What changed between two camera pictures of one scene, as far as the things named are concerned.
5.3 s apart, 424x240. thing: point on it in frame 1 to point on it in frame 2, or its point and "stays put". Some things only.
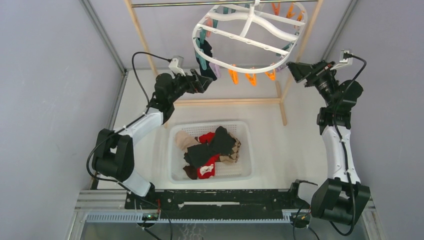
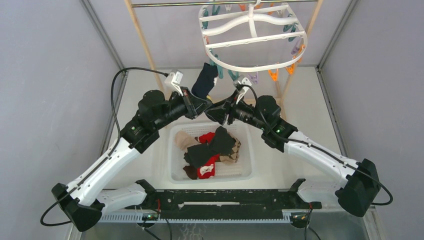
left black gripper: (198, 85) to (194, 105)
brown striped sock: (191, 171) stays put
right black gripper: (317, 71) to (219, 113)
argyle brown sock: (233, 156) stays put
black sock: (223, 141) stays put
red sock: (209, 137) stays put
